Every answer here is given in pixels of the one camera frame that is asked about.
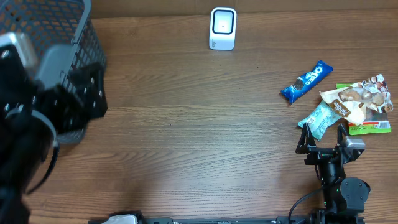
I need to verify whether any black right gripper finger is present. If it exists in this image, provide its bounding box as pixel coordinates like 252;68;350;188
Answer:
295;123;317;154
337;124;349;146

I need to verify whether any light teal snack packet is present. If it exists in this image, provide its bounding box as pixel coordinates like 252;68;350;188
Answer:
298;101;341;141

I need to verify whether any beige paper snack bag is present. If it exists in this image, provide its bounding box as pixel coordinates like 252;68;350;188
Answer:
320;74;394;125

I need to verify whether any green clear snack bag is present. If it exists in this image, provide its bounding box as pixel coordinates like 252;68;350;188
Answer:
336;82;392;136

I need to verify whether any blue snack packet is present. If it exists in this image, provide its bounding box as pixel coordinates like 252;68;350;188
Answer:
280;60;334;104

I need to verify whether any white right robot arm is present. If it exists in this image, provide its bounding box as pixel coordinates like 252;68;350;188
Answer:
288;123;371;224

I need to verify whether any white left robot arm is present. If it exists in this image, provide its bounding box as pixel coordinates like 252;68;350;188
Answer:
1;62;108;223

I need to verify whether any white barcode scanner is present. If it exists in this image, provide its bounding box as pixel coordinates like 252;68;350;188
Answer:
209;7;237;51

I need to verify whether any grey plastic mesh basket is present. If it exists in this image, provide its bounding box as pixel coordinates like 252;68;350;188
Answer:
1;1;106;144

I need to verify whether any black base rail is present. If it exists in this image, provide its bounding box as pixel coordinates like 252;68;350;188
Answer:
88;210;365;224

